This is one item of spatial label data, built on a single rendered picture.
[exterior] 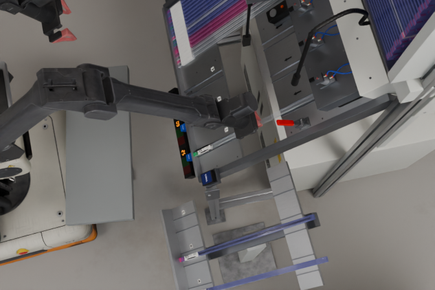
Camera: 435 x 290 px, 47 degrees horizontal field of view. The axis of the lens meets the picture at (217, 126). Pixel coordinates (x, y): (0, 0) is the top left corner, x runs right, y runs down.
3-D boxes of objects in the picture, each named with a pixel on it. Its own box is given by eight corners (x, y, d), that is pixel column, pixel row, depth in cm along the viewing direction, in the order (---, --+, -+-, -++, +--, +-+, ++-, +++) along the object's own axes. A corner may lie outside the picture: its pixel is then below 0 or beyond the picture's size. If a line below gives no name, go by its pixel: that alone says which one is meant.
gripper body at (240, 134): (249, 100, 146) (234, 96, 140) (257, 132, 142) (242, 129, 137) (232, 108, 149) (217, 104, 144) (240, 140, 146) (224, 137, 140)
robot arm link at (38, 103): (46, 52, 94) (54, 100, 91) (104, 65, 105) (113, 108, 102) (-55, 140, 119) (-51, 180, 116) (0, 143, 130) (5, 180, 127)
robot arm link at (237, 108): (193, 98, 134) (201, 127, 131) (226, 79, 127) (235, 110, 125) (221, 104, 143) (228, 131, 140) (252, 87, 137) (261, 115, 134)
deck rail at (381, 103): (211, 182, 172) (199, 182, 168) (210, 177, 173) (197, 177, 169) (401, 103, 127) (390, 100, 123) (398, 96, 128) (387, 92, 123)
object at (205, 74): (207, 176, 170) (200, 176, 168) (173, 10, 190) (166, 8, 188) (247, 158, 158) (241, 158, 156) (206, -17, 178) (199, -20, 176)
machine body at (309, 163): (271, 199, 238) (286, 169, 179) (239, 67, 259) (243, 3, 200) (402, 171, 241) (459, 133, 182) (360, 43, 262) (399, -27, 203)
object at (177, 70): (210, 177, 173) (195, 177, 168) (176, 13, 193) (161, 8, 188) (213, 176, 172) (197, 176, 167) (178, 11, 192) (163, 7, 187)
